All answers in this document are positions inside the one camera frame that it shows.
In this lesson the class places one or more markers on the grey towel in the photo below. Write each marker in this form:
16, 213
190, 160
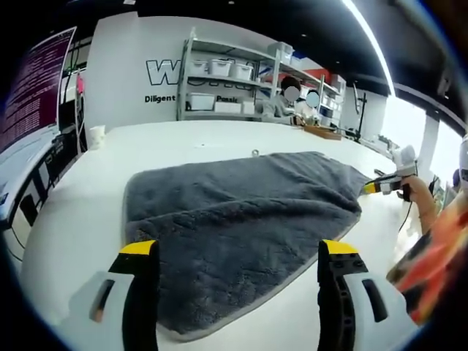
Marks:
237, 226

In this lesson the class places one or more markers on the pink hanging object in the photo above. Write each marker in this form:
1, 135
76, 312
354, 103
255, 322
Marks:
80, 84

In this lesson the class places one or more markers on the ceiling light strip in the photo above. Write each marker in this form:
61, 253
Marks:
373, 40

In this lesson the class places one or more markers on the person's right hand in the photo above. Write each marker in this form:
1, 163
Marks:
418, 188

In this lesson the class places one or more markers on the monitor with purple text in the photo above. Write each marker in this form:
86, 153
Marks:
33, 84

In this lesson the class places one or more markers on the metal shelving with white bins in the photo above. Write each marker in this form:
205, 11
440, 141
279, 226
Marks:
219, 66

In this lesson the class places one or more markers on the black pole stand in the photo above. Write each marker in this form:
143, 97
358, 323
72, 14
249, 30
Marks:
362, 117

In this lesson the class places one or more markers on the wooden tray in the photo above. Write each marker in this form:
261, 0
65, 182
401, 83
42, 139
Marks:
323, 132

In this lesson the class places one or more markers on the flat white tag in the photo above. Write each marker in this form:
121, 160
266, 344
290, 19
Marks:
202, 144

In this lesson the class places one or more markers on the black printed panel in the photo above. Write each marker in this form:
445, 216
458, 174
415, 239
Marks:
64, 153

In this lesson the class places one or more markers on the white chest device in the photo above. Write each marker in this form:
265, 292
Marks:
464, 161

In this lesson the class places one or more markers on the white metal shelf rack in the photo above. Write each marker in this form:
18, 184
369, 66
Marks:
334, 91

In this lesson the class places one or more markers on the white paper cup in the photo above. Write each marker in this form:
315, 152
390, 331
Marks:
97, 137

